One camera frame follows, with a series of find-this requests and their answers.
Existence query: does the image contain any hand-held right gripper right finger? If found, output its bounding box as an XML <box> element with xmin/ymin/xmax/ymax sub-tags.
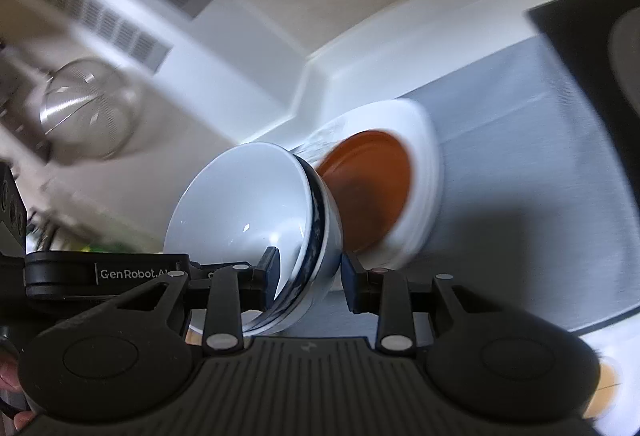
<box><xmin>341</xmin><ymin>252</ymin><xmax>501</xmax><ymax>351</ymax></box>

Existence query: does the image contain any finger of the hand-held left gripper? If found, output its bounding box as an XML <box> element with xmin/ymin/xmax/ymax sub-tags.
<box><xmin>189</xmin><ymin>259</ymin><xmax>256</xmax><ymax>278</ymax></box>

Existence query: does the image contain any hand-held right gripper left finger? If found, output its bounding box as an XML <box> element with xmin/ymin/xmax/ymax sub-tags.
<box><xmin>112</xmin><ymin>246</ymin><xmax>282</xmax><ymax>351</ymax></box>

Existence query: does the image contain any white bowl with blue rim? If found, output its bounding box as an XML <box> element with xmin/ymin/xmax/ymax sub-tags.
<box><xmin>164</xmin><ymin>141</ymin><xmax>345</xmax><ymax>336</ymax></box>

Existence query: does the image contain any brown round plate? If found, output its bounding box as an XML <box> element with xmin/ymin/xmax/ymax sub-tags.
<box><xmin>316</xmin><ymin>129</ymin><xmax>414</xmax><ymax>253</ymax></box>

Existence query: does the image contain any person's left hand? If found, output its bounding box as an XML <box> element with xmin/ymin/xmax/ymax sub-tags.
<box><xmin>0</xmin><ymin>358</ymin><xmax>38</xmax><ymax>434</ymax></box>

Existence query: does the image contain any grey drying mat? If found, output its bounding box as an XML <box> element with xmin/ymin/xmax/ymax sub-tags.
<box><xmin>300</xmin><ymin>34</ymin><xmax>636</xmax><ymax>337</ymax></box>

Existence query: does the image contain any white printed cloth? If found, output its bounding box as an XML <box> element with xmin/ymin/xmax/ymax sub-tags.
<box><xmin>565</xmin><ymin>323</ymin><xmax>636</xmax><ymax>422</ymax></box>

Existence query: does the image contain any black glass gas stove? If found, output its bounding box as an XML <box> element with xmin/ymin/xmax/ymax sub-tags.
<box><xmin>527</xmin><ymin>0</ymin><xmax>640</xmax><ymax>152</ymax></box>

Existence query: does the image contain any wire mesh strainer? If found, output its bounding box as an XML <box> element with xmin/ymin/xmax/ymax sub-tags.
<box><xmin>39</xmin><ymin>58</ymin><xmax>143</xmax><ymax>162</ymax></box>

